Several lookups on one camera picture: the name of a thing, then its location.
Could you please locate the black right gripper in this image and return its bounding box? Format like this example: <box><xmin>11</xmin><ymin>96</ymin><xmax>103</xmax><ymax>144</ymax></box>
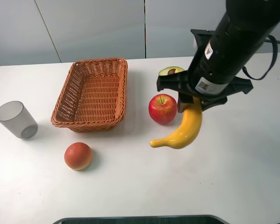
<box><xmin>156</xmin><ymin>29</ymin><xmax>253</xmax><ymax>113</ymax></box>

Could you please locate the yellow banana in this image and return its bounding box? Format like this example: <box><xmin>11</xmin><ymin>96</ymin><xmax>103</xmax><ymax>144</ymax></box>
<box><xmin>150</xmin><ymin>97</ymin><xmax>203</xmax><ymax>149</ymax></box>

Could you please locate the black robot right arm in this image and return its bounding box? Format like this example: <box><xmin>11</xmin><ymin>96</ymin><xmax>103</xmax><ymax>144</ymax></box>
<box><xmin>156</xmin><ymin>0</ymin><xmax>280</xmax><ymax>113</ymax></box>

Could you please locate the brown wicker basket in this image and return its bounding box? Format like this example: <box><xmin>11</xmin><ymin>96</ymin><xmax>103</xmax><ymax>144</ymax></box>
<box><xmin>51</xmin><ymin>58</ymin><xmax>128</xmax><ymax>133</ymax></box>

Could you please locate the red apple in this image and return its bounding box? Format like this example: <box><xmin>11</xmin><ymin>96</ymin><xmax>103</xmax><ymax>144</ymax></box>
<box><xmin>148</xmin><ymin>94</ymin><xmax>177</xmax><ymax>125</ymax></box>

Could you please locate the halved avocado with pit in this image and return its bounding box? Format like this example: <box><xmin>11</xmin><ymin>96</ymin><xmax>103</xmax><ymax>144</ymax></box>
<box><xmin>158</xmin><ymin>66</ymin><xmax>184</xmax><ymax>76</ymax></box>

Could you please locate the round brown bread bun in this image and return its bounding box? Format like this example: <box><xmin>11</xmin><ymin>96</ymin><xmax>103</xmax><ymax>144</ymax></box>
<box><xmin>64</xmin><ymin>142</ymin><xmax>93</xmax><ymax>171</ymax></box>

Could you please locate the grey translucent plastic cup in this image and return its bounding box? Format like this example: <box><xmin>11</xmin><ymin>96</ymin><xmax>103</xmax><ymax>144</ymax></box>
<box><xmin>0</xmin><ymin>101</ymin><xmax>38</xmax><ymax>139</ymax></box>

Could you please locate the black cable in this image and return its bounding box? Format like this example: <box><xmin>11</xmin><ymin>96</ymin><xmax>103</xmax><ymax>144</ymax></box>
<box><xmin>242</xmin><ymin>35</ymin><xmax>280</xmax><ymax>81</ymax></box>

